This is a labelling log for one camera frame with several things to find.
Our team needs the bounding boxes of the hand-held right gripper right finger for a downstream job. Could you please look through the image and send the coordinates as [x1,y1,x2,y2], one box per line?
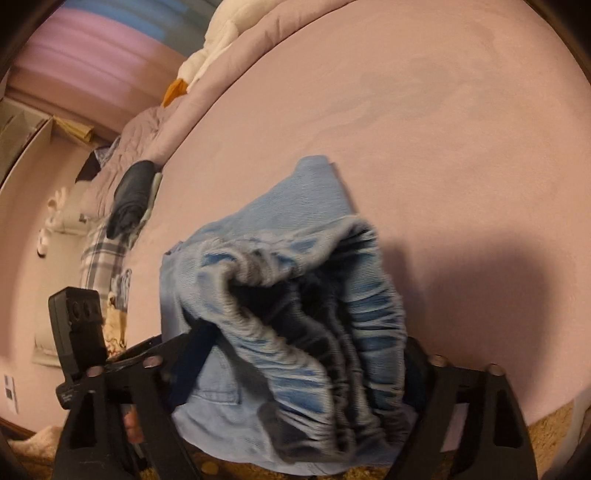
[390,340,539,480]

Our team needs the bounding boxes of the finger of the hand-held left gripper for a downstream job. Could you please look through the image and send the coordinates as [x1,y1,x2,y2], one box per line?
[105,333,185,370]

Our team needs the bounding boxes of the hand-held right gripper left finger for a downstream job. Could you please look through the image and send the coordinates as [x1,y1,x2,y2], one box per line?
[52,322,220,480]

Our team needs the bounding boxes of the light blue denim pants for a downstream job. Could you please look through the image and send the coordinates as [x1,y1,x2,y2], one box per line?
[159,154,423,476]

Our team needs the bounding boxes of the person's left hand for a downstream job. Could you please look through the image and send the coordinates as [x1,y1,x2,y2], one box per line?
[124,406,145,446]

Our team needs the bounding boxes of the printed cloth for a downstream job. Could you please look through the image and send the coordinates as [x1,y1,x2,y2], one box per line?
[102,268,134,358]

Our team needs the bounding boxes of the plaid cloth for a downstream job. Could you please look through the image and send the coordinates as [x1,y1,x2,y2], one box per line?
[79,224,132,301]

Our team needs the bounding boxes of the beige shaggy rug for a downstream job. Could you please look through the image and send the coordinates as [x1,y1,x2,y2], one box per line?
[9,399,580,480]

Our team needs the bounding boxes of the white fluffy object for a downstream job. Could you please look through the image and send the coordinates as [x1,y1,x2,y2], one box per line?
[36,187,88,259]

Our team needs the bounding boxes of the dark folded cloth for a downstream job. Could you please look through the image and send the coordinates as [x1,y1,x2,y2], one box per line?
[106,160,158,240]

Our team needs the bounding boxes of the dark blue cloth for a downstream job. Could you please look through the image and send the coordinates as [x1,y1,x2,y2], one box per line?
[76,138,122,183]

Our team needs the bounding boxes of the brown paper bag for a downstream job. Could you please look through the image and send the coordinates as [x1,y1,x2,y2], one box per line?
[52,115,95,145]

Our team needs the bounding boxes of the cardboard box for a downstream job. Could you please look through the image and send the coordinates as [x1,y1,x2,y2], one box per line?
[0,99,54,185]

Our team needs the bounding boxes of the pink quilt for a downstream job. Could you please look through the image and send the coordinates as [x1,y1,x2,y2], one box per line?
[81,0,352,222]

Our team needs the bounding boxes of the pink bed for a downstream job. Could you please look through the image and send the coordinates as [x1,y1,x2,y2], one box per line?
[124,0,591,425]

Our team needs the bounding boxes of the pink curtain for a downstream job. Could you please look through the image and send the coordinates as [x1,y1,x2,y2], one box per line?
[7,0,222,139]

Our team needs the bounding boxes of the white plush goose toy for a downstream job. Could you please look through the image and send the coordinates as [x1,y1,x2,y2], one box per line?
[161,0,273,108]

